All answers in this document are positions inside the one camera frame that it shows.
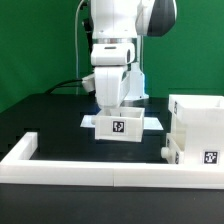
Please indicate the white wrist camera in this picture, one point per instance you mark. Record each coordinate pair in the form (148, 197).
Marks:
(88, 83)

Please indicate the white marker sheet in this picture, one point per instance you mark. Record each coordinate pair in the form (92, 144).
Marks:
(150, 123)

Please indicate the white drawer cabinet housing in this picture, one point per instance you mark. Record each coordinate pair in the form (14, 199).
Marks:
(201, 119)

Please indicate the white perimeter fence frame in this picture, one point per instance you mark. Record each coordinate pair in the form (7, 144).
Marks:
(18, 167)

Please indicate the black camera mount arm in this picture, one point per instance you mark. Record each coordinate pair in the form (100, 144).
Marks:
(88, 25)

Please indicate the white drawer box front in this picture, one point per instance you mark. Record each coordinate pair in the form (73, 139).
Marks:
(173, 152)

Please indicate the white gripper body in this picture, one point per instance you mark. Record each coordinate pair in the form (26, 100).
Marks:
(112, 79)

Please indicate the white drawer box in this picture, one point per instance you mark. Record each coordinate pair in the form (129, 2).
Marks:
(173, 152)
(119, 124)

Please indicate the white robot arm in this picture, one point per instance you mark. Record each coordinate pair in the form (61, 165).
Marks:
(118, 26)

